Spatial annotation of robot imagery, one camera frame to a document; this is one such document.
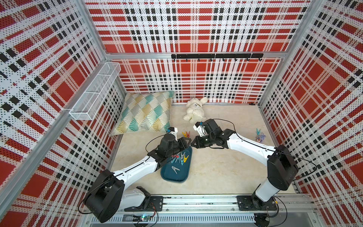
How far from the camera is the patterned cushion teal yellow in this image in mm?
941

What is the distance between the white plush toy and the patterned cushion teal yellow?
146 millimetres

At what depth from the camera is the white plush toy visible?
104 centimetres
